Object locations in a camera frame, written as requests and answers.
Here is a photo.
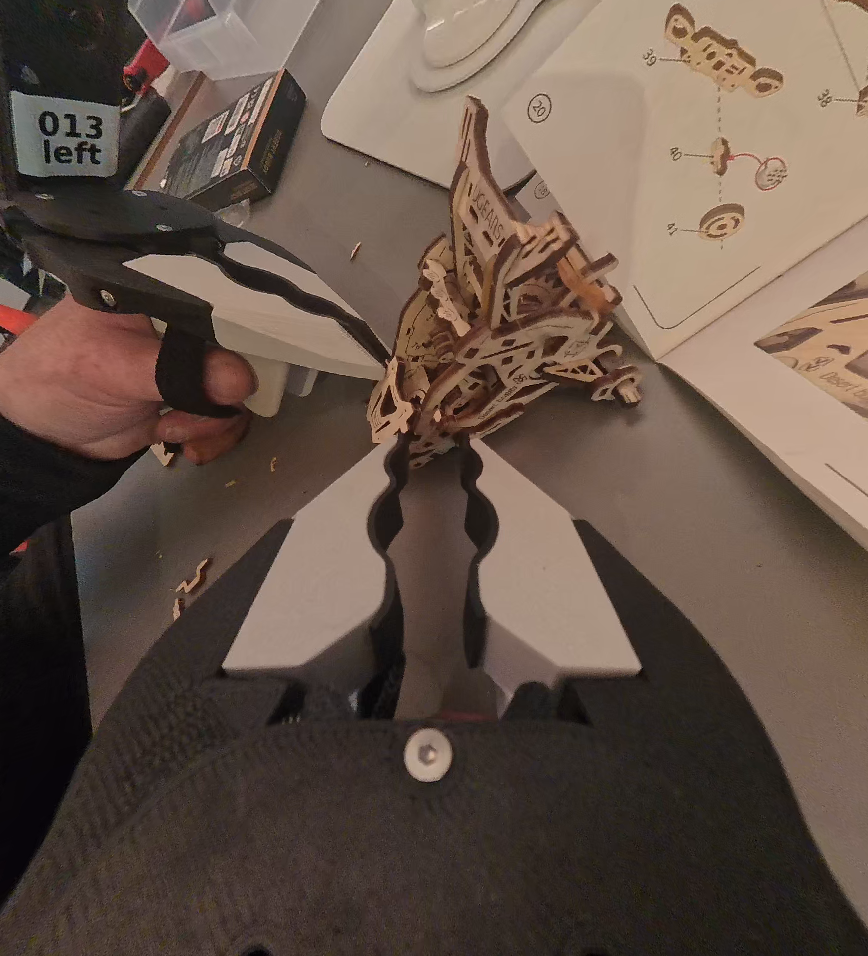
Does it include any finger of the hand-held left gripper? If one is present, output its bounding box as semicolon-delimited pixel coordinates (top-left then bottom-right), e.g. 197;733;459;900
122;248;390;382
219;242;391;365

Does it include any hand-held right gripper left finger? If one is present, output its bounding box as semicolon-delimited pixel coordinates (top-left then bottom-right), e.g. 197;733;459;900
221;435;405;712

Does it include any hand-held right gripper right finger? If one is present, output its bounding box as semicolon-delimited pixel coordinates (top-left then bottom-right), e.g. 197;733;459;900
460;435;644;716

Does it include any wooden model car chassis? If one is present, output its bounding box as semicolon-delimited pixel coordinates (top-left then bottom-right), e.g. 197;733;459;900
367;96;644;472

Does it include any black model kit box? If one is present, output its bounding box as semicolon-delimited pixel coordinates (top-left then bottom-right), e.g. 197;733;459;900
135;69;308;214

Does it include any person's left hand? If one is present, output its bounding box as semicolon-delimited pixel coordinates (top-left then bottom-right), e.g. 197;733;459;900
0;293;260;467

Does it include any black foam tube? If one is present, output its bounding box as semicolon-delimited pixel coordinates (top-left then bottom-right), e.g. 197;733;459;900
116;93;173;176

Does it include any clear plastic organizer box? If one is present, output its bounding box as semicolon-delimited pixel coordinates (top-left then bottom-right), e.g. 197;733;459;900
127;0;323;82

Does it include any white instruction booklet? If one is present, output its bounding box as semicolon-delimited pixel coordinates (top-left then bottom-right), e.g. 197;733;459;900
501;0;868;591

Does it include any red handled tool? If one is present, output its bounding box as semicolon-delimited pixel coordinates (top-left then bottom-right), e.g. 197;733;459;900
122;37;169;94

